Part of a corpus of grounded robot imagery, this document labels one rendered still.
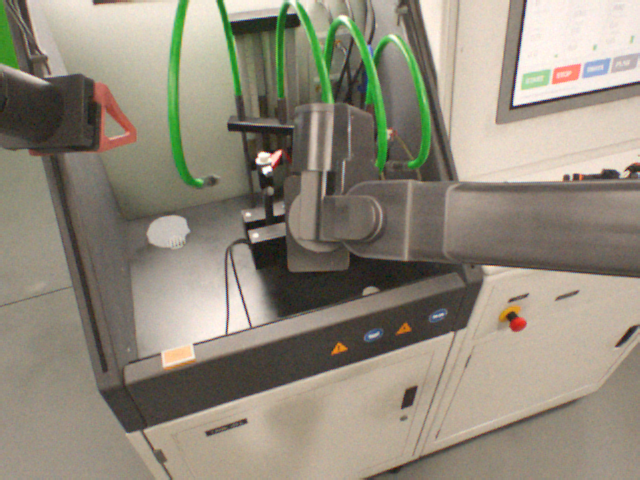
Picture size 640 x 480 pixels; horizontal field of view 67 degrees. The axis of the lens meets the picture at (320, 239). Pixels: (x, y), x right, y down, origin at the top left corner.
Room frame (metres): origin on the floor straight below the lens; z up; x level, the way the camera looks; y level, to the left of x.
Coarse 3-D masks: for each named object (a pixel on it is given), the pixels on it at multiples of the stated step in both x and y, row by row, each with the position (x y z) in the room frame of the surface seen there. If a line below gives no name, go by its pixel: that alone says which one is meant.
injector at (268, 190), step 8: (264, 176) 0.70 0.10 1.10; (272, 176) 0.71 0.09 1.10; (264, 184) 0.70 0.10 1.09; (272, 184) 0.71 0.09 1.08; (264, 192) 0.70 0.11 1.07; (272, 192) 0.69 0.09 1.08; (264, 200) 0.71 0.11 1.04; (272, 200) 0.71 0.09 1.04; (264, 208) 0.71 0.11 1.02; (272, 208) 0.71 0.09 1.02; (272, 216) 0.71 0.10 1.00; (272, 224) 0.71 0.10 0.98
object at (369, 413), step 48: (288, 384) 0.46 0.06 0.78; (336, 384) 0.49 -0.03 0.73; (384, 384) 0.53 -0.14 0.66; (432, 384) 0.57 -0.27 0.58; (144, 432) 0.37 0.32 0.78; (192, 432) 0.39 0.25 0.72; (240, 432) 0.42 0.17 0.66; (288, 432) 0.45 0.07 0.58; (336, 432) 0.49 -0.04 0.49; (384, 432) 0.54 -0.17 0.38
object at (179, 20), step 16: (176, 16) 0.64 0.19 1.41; (224, 16) 0.87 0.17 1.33; (176, 32) 0.62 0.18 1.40; (224, 32) 0.89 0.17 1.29; (176, 48) 0.60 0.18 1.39; (176, 64) 0.59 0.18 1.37; (176, 80) 0.57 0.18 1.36; (176, 96) 0.56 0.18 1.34; (240, 96) 0.90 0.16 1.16; (176, 112) 0.55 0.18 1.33; (176, 128) 0.54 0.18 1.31; (176, 144) 0.53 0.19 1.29; (176, 160) 0.53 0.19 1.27
